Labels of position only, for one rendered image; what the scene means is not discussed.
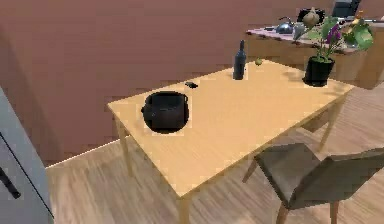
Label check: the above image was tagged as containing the dark blue wine bottle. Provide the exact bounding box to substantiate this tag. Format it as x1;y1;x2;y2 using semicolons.
232;39;248;81

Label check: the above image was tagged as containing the black round pot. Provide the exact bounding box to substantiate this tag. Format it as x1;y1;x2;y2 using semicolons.
140;90;190;135

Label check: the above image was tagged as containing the light wooden table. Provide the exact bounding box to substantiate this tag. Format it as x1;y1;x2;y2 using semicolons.
107;59;356;224

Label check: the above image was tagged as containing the grey metal kettle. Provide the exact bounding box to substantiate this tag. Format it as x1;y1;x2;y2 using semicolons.
275;16;296;35

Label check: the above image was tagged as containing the house plant in black pot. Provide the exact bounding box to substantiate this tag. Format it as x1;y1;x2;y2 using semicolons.
302;16;344;88

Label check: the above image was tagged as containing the brown chair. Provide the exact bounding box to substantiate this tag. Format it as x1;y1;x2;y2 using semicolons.
242;142;384;224

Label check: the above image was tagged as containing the beige vase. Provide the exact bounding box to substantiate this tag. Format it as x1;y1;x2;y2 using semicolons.
302;7;320;29

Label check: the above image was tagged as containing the wooden kitchen counter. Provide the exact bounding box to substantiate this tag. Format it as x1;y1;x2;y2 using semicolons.
245;20;384;90

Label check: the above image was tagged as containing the grey fridge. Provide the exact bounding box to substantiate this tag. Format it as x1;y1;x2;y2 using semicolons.
0;87;55;224

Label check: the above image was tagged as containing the black fridge handle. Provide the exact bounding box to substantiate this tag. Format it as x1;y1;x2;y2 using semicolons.
0;166;22;200

